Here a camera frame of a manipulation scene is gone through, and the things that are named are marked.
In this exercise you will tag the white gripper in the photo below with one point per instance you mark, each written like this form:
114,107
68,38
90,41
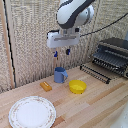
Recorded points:
62,39

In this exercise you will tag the orange rectangular block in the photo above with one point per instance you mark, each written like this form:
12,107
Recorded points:
46,86

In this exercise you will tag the white floral-rim plate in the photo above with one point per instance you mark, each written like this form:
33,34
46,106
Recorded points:
32,112

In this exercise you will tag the black toaster oven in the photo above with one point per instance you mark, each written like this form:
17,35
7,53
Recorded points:
112,55

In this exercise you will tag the blue mug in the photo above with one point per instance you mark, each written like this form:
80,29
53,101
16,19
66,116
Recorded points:
60,75

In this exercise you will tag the yellow bowl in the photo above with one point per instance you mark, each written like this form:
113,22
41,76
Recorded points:
77,86

